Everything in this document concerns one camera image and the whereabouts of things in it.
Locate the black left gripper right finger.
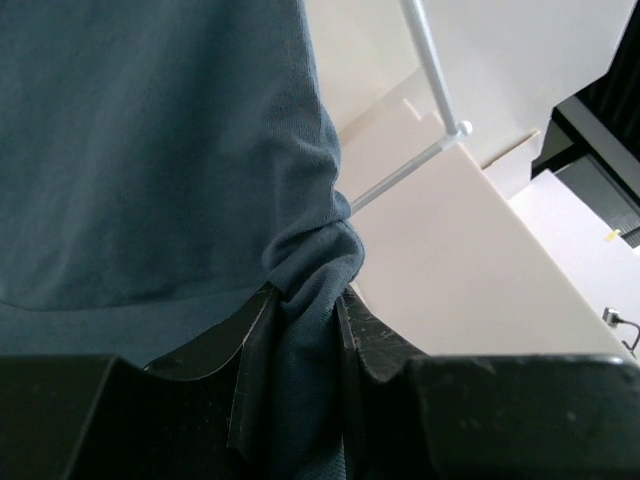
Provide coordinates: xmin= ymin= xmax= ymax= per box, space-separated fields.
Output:
xmin=335 ymin=292 xmax=639 ymax=479

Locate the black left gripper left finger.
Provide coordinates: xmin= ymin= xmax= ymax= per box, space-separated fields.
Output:
xmin=1 ymin=286 xmax=279 ymax=479

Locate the blue t shirt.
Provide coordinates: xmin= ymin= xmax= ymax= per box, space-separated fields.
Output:
xmin=1 ymin=1 xmax=364 ymax=479

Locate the white metal clothes rack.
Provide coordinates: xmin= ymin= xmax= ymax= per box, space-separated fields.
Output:
xmin=338 ymin=1 xmax=472 ymax=213

